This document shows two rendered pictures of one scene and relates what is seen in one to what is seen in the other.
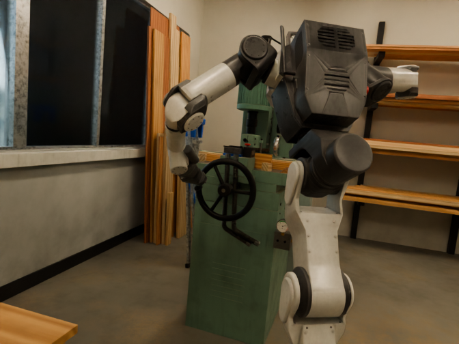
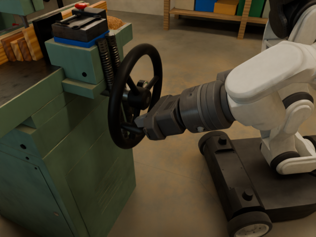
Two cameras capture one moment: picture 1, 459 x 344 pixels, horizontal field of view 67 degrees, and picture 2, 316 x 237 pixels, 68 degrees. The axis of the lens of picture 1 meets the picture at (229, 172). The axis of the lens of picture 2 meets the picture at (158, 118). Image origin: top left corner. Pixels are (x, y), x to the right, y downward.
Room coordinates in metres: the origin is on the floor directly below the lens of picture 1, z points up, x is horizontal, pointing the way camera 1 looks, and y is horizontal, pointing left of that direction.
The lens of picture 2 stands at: (1.46, 0.54, 1.18)
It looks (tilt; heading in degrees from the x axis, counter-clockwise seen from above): 40 degrees down; 275
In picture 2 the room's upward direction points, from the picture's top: straight up
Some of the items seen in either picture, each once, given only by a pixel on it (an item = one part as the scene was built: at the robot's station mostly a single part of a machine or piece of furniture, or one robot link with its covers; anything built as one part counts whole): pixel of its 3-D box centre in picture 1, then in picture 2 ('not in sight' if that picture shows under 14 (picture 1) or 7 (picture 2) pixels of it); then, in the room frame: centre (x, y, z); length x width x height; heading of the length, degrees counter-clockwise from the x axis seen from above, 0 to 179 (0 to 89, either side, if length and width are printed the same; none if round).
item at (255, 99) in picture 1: (255, 81); not in sight; (1.88, -0.09, 1.35); 0.18 x 0.18 x 0.31
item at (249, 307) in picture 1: (243, 255); (53, 157); (1.99, -0.13, 0.36); 0.58 x 0.45 x 0.71; 162
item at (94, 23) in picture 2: (239, 150); (84, 24); (1.69, -0.04, 0.99); 0.13 x 0.11 x 0.06; 72
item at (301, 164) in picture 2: not in sight; (288, 152); (0.87, -0.32, 0.28); 0.21 x 0.20 x 0.13; 12
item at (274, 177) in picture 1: (241, 173); (66, 62); (1.77, -0.06, 0.87); 0.61 x 0.30 x 0.06; 72
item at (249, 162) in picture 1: (237, 165); (87, 52); (1.69, -0.04, 0.91); 0.15 x 0.14 x 0.09; 72
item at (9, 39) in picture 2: not in sight; (33, 38); (1.86, -0.08, 0.93); 0.18 x 0.02 x 0.06; 72
